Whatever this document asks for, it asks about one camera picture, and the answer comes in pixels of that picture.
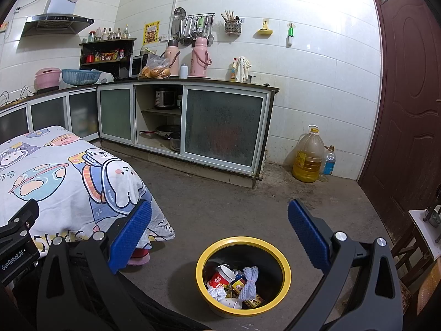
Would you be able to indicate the microwave oven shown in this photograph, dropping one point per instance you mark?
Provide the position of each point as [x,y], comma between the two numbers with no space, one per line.
[137,65]

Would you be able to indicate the large cooking oil bottle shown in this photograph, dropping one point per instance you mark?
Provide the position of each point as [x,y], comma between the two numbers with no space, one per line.
[307,162]

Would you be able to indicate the orange wall controller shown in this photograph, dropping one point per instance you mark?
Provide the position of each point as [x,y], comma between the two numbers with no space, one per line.
[3,25]

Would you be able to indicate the white plastic board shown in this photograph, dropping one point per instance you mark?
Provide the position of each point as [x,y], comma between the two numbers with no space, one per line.
[422,234]

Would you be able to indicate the dark metal pot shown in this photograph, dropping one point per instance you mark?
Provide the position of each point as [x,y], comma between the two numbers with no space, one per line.
[175,142]

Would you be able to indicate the clear water bottle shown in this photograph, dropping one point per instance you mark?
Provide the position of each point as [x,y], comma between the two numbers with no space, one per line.
[328,165]

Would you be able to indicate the yellow wall poster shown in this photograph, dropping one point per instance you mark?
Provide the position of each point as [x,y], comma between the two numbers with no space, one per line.
[151,32]

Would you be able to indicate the yellow rimmed trash bin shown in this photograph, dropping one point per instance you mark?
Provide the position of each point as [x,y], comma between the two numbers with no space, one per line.
[241,241]

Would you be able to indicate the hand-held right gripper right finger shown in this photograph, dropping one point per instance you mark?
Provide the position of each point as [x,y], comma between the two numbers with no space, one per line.
[306,231]

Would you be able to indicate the plastic bag of buns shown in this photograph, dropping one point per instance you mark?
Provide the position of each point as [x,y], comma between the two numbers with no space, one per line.
[155,71]

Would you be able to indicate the cartoon printed tablecloth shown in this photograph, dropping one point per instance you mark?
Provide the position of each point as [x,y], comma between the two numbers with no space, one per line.
[62,186]

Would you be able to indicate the yellow dish soap bottle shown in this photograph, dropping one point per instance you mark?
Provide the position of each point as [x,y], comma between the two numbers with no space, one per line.
[233,74]

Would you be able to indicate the pink cooking pot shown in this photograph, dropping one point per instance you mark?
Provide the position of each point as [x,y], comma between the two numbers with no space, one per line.
[48,79]

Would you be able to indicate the yellow spice box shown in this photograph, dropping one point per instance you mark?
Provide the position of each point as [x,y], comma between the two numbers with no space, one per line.
[253,301]

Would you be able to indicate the steel range hood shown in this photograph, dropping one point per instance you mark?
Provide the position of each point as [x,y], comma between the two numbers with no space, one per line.
[58,19]

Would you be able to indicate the wooden chair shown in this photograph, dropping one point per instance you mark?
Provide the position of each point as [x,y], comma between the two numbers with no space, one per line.
[410,269]

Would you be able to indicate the electric cooker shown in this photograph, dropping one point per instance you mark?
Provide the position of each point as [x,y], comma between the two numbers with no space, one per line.
[165,99]

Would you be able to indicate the frying pan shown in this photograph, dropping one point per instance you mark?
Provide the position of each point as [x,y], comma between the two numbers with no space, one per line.
[165,131]

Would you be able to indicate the pink thermos flask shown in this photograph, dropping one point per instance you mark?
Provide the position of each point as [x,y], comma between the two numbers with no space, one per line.
[199,58]
[172,55]

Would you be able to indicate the row of glass condiment bottles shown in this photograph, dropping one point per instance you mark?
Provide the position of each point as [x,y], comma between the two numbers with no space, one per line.
[108,34]

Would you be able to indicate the white hanging cloth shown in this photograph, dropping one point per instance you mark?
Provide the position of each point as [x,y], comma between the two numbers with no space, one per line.
[244,67]

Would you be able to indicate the dark wooden spice shelf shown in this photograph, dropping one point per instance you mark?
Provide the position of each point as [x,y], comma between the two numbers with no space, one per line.
[105,65]

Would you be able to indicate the small white bottle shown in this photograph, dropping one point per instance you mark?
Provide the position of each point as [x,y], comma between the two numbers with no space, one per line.
[184,71]

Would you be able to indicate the red paper cup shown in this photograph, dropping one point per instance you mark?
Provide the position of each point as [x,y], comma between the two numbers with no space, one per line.
[218,277]

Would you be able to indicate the white dotted paper cup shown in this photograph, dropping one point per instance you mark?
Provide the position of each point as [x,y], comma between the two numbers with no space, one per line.
[232,303]

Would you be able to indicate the blue plastic basket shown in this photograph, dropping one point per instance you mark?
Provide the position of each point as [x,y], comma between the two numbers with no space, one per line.
[81,77]

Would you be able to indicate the kitchen cabinet with glass doors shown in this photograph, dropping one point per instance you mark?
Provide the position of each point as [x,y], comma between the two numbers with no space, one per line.
[224,127]

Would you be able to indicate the rack of hanging kitchen utensils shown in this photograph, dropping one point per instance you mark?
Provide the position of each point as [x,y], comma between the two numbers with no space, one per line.
[191,29]

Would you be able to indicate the row of spice jars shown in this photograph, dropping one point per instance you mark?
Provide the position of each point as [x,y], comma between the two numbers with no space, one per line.
[105,56]

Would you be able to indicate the brown wooden door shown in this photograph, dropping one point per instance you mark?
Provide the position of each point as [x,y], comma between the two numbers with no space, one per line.
[410,93]

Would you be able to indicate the metal chopstick holder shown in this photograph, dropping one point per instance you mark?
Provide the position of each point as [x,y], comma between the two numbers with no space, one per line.
[232,27]

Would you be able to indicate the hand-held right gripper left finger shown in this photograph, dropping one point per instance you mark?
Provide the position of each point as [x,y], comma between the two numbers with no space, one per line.
[132,229]

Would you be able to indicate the yellow wall holder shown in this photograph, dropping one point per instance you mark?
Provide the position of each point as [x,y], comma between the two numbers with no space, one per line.
[265,31]

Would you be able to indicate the pale purple foam net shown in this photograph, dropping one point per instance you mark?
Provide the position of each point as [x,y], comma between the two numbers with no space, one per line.
[249,279]

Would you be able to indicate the pink plastic stool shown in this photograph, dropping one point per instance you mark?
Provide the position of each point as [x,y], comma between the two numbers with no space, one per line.
[141,258]

